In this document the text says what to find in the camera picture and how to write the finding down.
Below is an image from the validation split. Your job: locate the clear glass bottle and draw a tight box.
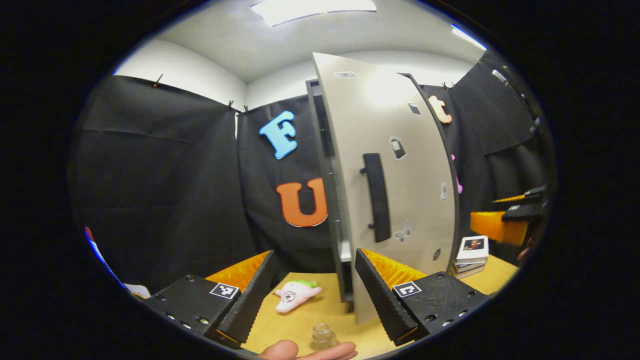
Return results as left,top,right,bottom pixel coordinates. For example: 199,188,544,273
311,323,339,351

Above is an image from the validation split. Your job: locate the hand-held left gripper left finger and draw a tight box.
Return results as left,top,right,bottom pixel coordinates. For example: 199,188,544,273
144,249,280,350

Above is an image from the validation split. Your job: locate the ceiling light panel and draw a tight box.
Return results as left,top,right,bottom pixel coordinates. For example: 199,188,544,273
250,0,378,27
451,24,487,52

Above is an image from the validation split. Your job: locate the black backdrop cloth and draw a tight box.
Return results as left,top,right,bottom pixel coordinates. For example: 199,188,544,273
67,50,556,296

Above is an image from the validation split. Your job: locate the beige cabinet door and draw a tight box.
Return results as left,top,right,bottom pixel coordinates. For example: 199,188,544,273
312,52,457,326

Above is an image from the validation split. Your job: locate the pink plush toy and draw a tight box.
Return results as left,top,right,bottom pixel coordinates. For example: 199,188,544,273
274,280,323,314

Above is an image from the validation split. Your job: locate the black tripod stand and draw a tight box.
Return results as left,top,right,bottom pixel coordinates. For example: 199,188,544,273
491,69,545,135

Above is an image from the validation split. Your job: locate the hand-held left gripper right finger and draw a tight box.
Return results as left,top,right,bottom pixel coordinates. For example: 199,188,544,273
354,247,491,348

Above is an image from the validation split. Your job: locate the black cabinet door handle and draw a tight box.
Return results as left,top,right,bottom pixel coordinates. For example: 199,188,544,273
360,153,392,244

